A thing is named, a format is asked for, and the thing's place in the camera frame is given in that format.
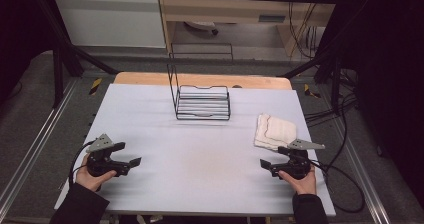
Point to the person's left hand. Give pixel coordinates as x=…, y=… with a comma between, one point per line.
x=88, y=181

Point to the light wooden desk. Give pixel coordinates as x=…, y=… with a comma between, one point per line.
x=226, y=9

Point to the person's right hand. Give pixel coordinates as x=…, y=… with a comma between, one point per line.
x=305, y=185

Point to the white cabinet panel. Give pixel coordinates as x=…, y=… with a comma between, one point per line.
x=110, y=20

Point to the white towel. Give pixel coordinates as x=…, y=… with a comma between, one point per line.
x=276, y=132

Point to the white chair base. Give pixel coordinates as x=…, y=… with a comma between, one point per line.
x=200, y=25

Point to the aluminium floor rail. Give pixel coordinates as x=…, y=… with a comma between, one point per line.
x=36, y=144
x=363, y=174

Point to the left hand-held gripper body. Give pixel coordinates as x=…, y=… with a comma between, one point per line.
x=100, y=165

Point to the wooden table board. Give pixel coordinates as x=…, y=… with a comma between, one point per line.
x=146, y=79

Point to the yellow black tape strip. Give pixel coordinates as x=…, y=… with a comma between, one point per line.
x=310, y=91
x=95, y=86

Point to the black metal frame strut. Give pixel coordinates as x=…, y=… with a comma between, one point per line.
x=58, y=70
x=335, y=80

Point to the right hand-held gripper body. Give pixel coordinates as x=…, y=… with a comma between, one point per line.
x=298, y=165

